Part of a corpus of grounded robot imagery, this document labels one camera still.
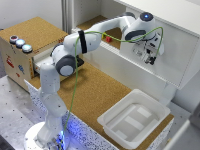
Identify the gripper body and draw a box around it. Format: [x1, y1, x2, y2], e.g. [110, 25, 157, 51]
[132, 32, 165, 63]

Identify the black door handle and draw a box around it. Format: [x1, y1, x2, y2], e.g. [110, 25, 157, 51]
[148, 55, 158, 66]

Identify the white sliding door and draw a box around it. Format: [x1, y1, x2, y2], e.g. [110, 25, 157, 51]
[119, 23, 198, 90]

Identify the white cabinet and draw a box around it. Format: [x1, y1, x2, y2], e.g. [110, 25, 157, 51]
[71, 0, 200, 108]

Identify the white plastic box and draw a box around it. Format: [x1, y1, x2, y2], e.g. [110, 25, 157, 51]
[96, 88, 172, 150]

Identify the wooden drawer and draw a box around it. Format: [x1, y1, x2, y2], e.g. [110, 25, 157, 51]
[31, 53, 85, 80]

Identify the wooden drawer box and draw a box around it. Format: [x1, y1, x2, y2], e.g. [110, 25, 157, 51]
[0, 16, 70, 92]

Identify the green button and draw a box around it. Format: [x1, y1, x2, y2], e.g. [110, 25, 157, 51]
[21, 43, 34, 55]

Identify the blue button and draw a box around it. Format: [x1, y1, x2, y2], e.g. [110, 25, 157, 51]
[14, 38, 27, 49]

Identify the red button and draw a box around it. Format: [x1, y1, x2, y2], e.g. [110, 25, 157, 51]
[9, 34, 20, 45]

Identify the black drawer handle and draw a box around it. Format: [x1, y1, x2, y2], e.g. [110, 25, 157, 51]
[76, 55, 85, 68]

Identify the green cable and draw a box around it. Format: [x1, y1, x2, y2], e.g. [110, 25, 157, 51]
[62, 26, 165, 144]

